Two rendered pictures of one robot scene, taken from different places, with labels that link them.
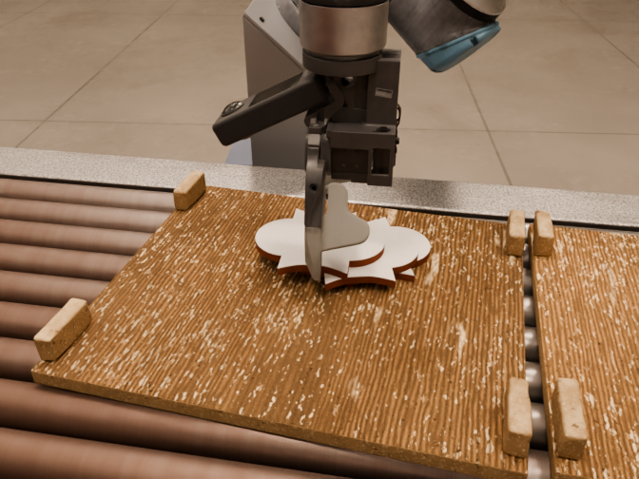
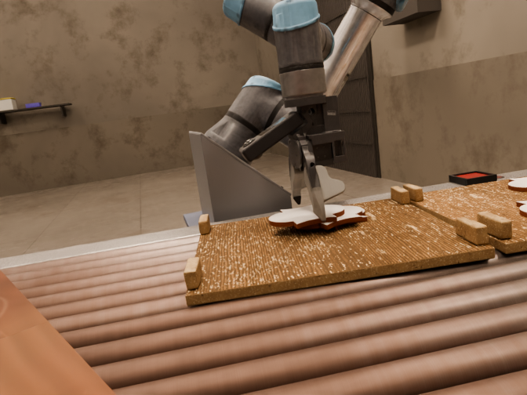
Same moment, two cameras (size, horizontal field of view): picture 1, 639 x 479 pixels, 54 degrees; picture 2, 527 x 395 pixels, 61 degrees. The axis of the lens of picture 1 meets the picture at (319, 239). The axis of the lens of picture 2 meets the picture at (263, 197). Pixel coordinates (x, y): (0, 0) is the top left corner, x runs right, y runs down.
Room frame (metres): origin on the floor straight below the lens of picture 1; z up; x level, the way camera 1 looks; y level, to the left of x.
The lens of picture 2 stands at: (-0.16, 0.29, 1.16)
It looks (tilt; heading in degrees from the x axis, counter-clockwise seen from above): 11 degrees down; 343
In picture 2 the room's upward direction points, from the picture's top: 8 degrees counter-clockwise
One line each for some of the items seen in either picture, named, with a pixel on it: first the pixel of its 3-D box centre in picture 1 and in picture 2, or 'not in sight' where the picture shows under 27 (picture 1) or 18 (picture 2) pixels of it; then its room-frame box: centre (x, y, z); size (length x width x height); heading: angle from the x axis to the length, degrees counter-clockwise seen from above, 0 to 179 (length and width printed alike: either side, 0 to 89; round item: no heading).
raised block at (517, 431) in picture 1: (517, 414); (470, 230); (0.32, -0.15, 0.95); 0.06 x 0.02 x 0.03; 165
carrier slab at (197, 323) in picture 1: (314, 292); (317, 238); (0.50, 0.01, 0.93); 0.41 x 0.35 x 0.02; 75
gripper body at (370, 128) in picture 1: (350, 115); (313, 132); (0.55, -0.03, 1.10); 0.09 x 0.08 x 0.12; 83
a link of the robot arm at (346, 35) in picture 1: (343, 25); (303, 85); (0.55, -0.02, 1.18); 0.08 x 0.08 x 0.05
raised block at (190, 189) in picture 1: (190, 190); (204, 224); (0.68, 0.16, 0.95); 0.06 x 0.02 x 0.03; 165
